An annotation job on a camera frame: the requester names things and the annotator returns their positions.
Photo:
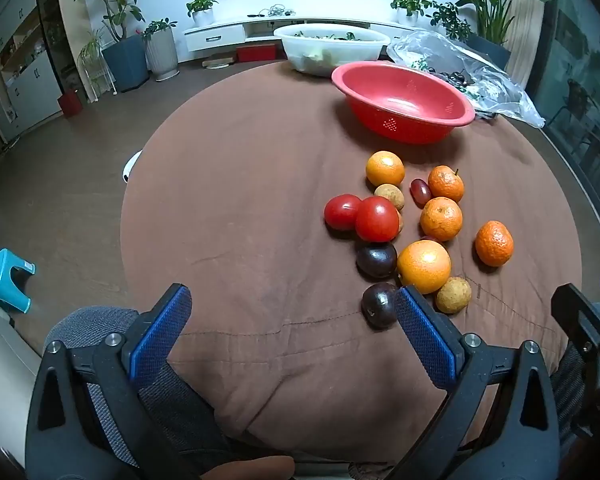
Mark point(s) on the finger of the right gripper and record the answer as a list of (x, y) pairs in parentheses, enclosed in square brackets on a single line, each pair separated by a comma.
[(577, 382)]

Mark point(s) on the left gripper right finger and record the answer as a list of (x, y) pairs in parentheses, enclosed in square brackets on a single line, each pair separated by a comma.
[(498, 419)]

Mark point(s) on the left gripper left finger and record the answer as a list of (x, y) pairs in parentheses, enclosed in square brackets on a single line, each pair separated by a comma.
[(65, 439)]

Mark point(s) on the yellow-brown small pear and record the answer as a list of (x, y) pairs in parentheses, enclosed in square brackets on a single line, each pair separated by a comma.
[(453, 296)]

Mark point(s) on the dark plum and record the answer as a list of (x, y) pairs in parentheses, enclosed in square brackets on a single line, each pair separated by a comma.
[(377, 261), (377, 305)]

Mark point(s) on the large smooth orange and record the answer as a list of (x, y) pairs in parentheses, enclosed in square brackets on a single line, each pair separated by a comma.
[(424, 264)]

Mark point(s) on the mandarin with stem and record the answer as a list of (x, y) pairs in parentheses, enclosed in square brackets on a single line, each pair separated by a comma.
[(443, 181)]

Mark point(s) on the tan longan fruit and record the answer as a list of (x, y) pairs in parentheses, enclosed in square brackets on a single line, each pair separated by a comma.
[(391, 193)]

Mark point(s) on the small smooth orange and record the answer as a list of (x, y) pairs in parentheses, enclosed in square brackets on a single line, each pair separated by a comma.
[(384, 167)]

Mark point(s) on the blue plastic stool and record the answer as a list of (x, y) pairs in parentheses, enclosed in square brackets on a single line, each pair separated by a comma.
[(14, 272)]

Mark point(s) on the clear plastic cherry bag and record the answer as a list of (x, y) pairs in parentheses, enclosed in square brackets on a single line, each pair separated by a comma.
[(491, 91)]

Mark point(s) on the dark cherries in bag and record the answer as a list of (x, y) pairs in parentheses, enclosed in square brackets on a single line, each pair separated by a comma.
[(455, 79)]

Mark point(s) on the red plastic colander bowl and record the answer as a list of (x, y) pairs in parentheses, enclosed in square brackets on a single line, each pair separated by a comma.
[(401, 104)]

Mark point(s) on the large leafy plant dark pot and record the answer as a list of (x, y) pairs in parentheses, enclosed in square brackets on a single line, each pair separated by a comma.
[(481, 24)]

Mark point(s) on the small red bin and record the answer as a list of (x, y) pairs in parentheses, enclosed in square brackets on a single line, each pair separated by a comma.
[(70, 103)]

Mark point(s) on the small plant on cabinet right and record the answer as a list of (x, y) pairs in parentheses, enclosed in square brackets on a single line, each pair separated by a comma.
[(409, 12)]

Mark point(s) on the small plant on cabinet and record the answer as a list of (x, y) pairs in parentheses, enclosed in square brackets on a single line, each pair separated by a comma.
[(201, 11), (409, 12)]

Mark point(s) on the green leafy vegetables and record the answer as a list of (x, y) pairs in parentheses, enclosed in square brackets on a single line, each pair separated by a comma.
[(348, 36)]

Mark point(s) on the white storage cupboard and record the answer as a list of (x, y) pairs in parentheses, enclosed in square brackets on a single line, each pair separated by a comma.
[(29, 86)]

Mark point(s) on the tall plant blue pot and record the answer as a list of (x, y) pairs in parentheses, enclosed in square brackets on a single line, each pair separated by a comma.
[(125, 57)]

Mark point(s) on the white plastic vegetable bowl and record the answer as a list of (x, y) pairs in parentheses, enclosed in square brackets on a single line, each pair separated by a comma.
[(320, 57)]

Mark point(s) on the plant in white ribbed pot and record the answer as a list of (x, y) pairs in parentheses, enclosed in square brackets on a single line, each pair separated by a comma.
[(160, 49)]

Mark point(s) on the white tv cabinet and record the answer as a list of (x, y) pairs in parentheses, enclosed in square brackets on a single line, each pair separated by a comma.
[(261, 28)]

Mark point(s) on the red box under cabinet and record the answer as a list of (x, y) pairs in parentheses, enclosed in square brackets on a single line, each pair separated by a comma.
[(256, 53)]

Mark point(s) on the small plant on cabinet left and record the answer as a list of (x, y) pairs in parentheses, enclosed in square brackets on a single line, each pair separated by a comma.
[(201, 11)]

